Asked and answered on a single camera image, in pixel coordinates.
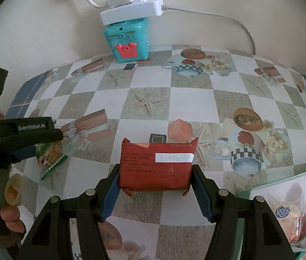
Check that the small green gold snack packet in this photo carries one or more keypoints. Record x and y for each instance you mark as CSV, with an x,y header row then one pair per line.
x,y
51,157

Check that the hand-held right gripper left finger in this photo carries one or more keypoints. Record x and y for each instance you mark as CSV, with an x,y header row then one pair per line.
x,y
111,195

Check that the white box lid teal rim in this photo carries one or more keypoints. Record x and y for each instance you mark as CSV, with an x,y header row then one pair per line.
x,y
261,195

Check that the round bun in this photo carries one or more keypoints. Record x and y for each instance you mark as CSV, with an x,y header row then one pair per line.
x,y
288,222

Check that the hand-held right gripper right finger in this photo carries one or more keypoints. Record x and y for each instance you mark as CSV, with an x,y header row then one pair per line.
x,y
203,195

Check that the dark red snack packet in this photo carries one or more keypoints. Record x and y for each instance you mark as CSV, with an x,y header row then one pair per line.
x,y
155,170

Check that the checkered printed tablecloth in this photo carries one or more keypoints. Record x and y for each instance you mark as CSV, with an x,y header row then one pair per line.
x,y
147,103

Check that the person's left hand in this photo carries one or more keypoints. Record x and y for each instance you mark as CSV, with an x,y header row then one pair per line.
x,y
13,219

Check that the white power strip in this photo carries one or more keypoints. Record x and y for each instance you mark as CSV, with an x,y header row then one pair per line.
x,y
131,9

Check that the teal toy box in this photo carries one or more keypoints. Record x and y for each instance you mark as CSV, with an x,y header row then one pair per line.
x,y
127,39

